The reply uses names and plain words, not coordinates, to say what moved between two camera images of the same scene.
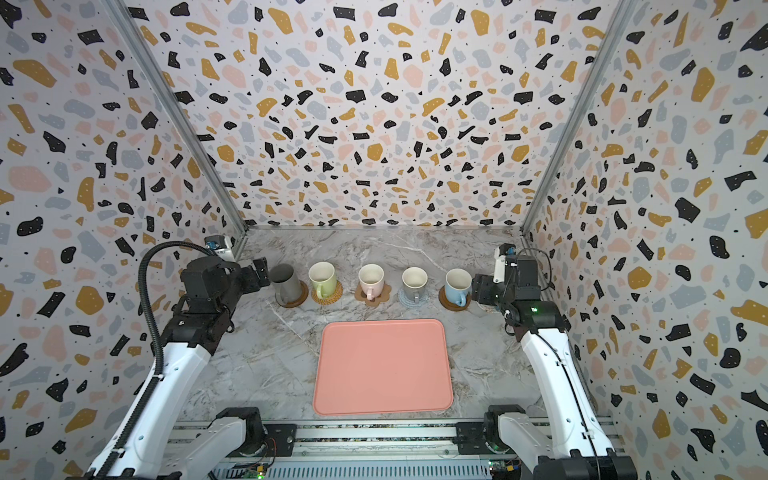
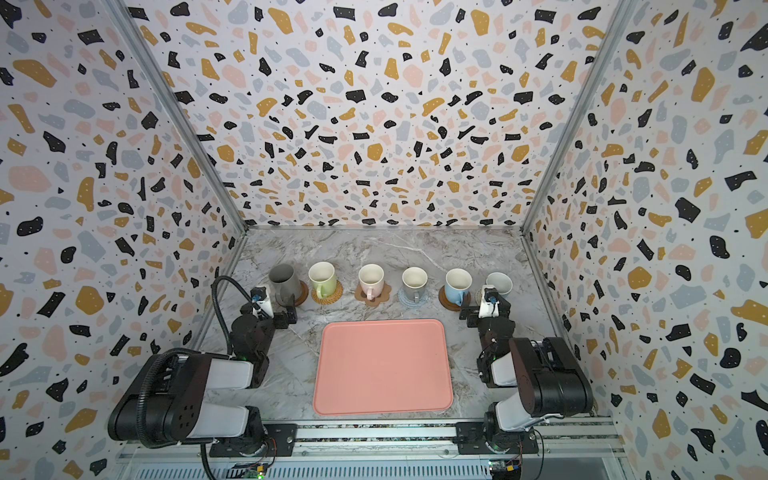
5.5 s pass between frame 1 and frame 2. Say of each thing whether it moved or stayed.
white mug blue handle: stayed
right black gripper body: moved
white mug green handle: stayed
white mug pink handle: stayed
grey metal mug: stayed
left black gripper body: moved
